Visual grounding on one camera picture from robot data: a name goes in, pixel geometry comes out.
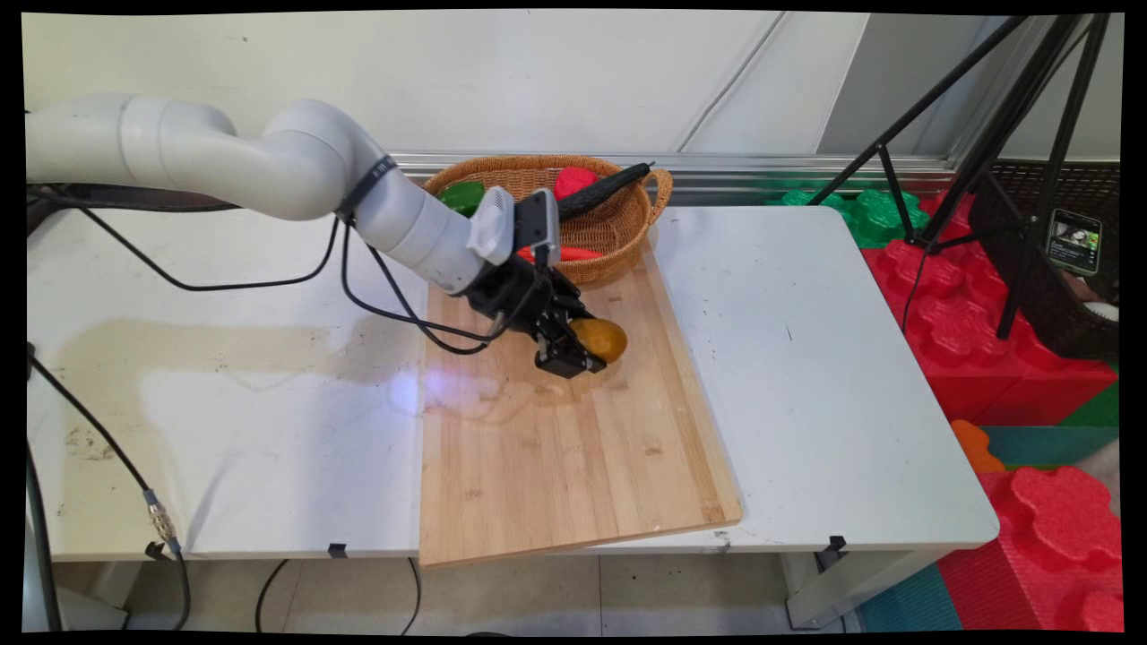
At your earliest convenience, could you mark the red foam block with knobs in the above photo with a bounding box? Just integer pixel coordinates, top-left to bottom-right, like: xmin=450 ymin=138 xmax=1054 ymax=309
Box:
xmin=936 ymin=464 xmax=1125 ymax=633

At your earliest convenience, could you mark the orange foam piece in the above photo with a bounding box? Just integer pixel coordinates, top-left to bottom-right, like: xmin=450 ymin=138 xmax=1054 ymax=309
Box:
xmin=950 ymin=418 xmax=1008 ymax=475

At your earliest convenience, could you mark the black tripod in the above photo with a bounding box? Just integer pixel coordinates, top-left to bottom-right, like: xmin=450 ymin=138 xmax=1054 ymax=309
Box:
xmin=805 ymin=13 xmax=1114 ymax=342

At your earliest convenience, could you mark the green foam block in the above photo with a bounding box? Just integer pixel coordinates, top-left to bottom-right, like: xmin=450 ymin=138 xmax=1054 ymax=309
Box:
xmin=776 ymin=184 xmax=933 ymax=250

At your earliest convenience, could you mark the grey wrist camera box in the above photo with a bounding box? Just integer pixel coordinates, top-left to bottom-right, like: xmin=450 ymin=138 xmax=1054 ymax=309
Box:
xmin=466 ymin=186 xmax=563 ymax=269

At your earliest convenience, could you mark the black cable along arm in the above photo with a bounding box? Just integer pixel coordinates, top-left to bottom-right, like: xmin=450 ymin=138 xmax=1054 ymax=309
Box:
xmin=27 ymin=186 xmax=342 ymax=294

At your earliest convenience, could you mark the black smartphone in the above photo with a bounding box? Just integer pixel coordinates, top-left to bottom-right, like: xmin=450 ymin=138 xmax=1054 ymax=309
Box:
xmin=1047 ymin=208 xmax=1104 ymax=276

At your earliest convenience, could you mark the grey table leg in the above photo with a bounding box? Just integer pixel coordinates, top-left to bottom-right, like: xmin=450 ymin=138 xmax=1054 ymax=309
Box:
xmin=781 ymin=548 xmax=944 ymax=631

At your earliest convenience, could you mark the black cable looping from wrist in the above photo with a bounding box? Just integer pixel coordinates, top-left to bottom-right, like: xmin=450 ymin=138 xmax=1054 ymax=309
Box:
xmin=339 ymin=215 xmax=549 ymax=357

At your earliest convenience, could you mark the large red foam block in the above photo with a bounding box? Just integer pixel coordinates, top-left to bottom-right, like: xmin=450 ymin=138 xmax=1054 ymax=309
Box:
xmin=858 ymin=190 xmax=1121 ymax=428

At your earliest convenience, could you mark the bamboo cutting board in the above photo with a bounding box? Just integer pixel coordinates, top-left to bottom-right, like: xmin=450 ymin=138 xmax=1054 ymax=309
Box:
xmin=417 ymin=240 xmax=744 ymax=570

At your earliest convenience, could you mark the black cable under table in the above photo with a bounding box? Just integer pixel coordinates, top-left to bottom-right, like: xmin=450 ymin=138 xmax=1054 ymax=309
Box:
xmin=254 ymin=557 xmax=424 ymax=635

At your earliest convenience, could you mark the black cable with metal connector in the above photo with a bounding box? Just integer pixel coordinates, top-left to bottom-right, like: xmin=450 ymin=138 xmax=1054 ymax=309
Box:
xmin=25 ymin=342 xmax=193 ymax=632

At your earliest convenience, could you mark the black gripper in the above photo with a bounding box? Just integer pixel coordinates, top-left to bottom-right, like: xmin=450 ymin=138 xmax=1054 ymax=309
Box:
xmin=461 ymin=262 xmax=608 ymax=380

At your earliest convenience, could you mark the black arm strap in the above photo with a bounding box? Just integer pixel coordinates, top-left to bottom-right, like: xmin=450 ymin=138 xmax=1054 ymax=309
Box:
xmin=334 ymin=154 xmax=399 ymax=224

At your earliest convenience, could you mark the yellow orange fruit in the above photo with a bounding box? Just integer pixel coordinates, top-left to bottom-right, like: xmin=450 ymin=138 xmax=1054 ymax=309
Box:
xmin=570 ymin=317 xmax=629 ymax=365

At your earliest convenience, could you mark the red chili pepper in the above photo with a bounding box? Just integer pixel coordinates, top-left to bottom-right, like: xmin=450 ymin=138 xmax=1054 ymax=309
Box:
xmin=517 ymin=245 xmax=604 ymax=265

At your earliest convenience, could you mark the dark wicker chair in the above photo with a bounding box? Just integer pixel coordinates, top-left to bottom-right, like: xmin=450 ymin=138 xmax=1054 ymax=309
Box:
xmin=966 ymin=159 xmax=1121 ymax=361

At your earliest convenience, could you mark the green bell pepper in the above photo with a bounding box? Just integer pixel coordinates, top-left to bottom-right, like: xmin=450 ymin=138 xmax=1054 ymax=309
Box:
xmin=437 ymin=180 xmax=487 ymax=218

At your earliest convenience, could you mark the red tomato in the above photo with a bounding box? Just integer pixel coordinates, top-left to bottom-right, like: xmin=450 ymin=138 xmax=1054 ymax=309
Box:
xmin=553 ymin=167 xmax=600 ymax=202

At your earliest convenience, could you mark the woven wicker basket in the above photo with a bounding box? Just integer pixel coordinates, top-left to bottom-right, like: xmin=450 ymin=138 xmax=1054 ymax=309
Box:
xmin=423 ymin=154 xmax=674 ymax=288

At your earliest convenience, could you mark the dark green cucumber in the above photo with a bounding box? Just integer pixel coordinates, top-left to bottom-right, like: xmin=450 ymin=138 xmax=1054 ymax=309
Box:
xmin=556 ymin=162 xmax=654 ymax=221

